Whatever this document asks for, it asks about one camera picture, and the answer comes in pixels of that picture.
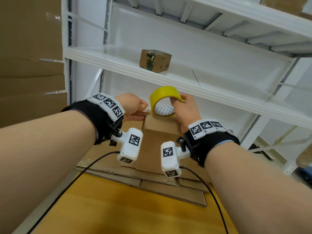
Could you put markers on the person's right hand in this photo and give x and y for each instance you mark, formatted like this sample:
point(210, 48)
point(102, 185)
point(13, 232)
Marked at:
point(186, 114)

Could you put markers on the person's left hand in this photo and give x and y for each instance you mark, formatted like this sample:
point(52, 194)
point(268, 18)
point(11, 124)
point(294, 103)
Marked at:
point(130, 105)

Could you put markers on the person's left thumb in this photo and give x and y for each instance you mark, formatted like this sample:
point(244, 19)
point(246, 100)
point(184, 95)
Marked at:
point(137, 116)

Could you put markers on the person's right thumb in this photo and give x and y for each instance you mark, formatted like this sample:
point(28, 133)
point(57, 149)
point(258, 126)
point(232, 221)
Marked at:
point(176, 100)

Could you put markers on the yellow tape roll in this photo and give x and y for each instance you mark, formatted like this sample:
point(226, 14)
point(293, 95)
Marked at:
point(162, 92)

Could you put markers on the plain brown cardboard box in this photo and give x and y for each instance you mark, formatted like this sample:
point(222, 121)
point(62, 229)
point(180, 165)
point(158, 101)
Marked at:
point(156, 143)

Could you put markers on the person's left forearm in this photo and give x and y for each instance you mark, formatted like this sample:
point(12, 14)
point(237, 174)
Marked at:
point(41, 165)

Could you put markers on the person's right forearm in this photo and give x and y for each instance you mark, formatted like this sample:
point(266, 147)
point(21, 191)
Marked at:
point(258, 192)

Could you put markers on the white left marker band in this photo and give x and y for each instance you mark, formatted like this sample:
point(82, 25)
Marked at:
point(108, 103)

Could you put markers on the white marker band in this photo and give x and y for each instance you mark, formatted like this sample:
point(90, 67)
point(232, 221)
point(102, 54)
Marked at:
point(206, 126)
point(108, 103)

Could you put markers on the white right marker band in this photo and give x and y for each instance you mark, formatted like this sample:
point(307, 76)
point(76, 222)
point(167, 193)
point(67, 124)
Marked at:
point(206, 126)

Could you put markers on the small green-printed cardboard box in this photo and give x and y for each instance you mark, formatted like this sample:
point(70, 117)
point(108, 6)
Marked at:
point(156, 59)

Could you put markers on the white metal shelf unit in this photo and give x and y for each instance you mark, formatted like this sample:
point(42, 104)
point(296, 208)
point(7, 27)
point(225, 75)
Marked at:
point(214, 46)

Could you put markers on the flat cardboard sheets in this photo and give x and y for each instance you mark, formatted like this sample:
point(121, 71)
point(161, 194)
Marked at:
point(168, 190)

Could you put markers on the large stacked cardboard boxes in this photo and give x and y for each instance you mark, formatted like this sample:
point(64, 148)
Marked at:
point(26, 58)

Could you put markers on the cardboard box on shelf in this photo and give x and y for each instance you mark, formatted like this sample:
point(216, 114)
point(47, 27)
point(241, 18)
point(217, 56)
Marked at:
point(287, 4)

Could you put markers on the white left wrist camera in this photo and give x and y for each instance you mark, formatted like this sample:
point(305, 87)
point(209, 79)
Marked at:
point(130, 144)

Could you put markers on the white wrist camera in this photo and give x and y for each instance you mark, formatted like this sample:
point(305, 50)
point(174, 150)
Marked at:
point(169, 159)
point(130, 144)

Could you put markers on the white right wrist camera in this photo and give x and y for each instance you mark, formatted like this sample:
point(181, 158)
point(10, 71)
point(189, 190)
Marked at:
point(169, 159)

